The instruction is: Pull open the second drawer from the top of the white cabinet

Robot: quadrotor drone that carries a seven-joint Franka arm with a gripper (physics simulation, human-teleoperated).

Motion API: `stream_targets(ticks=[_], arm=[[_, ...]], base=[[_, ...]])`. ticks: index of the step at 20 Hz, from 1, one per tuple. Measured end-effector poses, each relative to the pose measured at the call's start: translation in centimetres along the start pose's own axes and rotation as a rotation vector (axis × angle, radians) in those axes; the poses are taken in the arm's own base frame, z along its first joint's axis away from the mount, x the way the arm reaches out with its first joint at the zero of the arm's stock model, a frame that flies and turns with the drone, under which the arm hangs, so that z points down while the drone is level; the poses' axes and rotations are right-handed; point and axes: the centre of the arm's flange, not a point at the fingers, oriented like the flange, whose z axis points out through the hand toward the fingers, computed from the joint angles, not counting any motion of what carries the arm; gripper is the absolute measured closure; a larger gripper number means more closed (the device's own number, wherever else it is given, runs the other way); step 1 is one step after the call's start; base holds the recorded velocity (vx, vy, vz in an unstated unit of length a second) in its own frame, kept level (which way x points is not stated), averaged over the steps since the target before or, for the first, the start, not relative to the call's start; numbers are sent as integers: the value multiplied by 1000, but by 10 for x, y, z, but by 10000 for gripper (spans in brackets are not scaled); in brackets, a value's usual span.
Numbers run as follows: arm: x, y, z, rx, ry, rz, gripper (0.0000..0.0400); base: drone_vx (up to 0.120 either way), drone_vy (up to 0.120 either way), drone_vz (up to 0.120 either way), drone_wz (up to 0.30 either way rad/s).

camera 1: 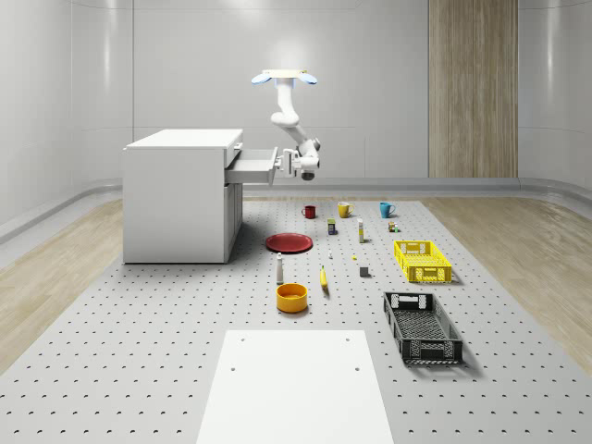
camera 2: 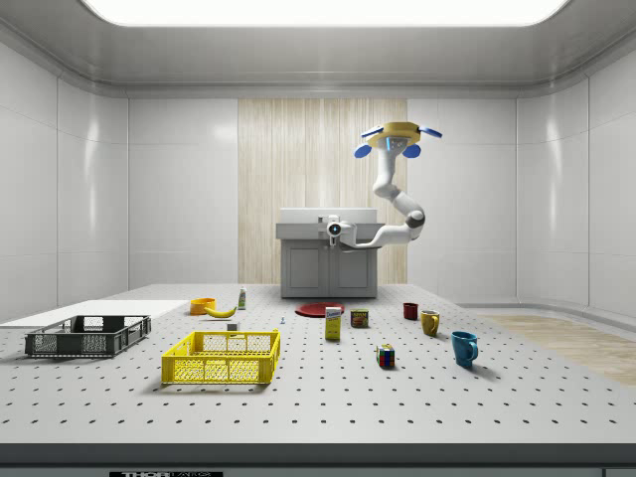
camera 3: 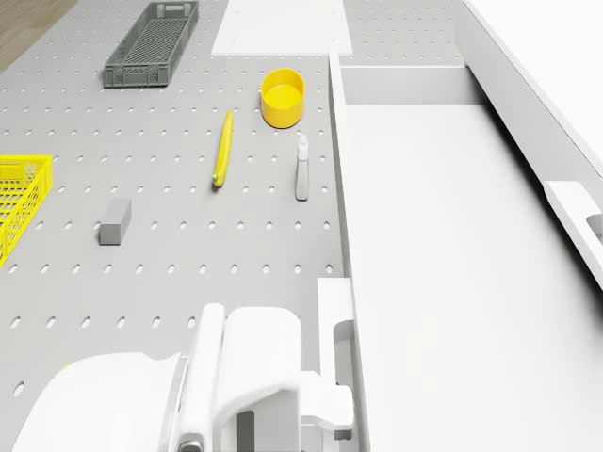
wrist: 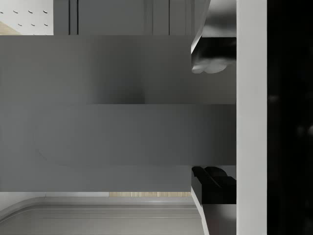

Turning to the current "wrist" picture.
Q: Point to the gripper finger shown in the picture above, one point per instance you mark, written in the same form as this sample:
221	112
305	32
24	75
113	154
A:
215	51
215	191

